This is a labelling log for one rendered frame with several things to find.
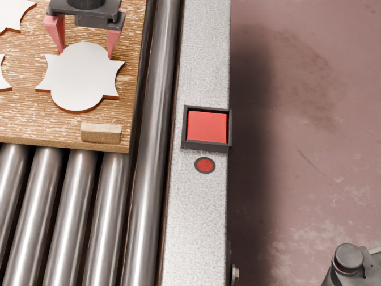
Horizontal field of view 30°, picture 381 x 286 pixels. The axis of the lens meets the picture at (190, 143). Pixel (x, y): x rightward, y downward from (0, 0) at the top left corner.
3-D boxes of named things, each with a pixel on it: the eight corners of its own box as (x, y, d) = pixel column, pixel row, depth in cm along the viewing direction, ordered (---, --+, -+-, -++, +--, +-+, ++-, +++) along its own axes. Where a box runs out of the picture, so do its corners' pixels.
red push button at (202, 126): (226, 120, 110) (227, 113, 109) (225, 148, 107) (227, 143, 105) (187, 116, 110) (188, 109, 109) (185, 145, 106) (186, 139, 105)
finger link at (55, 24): (90, 68, 111) (90, 16, 105) (44, 63, 111) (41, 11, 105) (97, 45, 116) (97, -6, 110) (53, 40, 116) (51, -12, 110)
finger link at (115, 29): (120, 71, 111) (122, 19, 105) (74, 67, 111) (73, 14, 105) (126, 48, 116) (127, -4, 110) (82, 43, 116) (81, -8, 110)
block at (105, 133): (122, 136, 103) (122, 123, 101) (121, 146, 102) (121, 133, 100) (81, 133, 103) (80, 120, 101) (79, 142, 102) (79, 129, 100)
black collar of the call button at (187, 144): (231, 116, 111) (232, 109, 110) (231, 154, 106) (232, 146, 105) (182, 111, 111) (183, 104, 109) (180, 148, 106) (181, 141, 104)
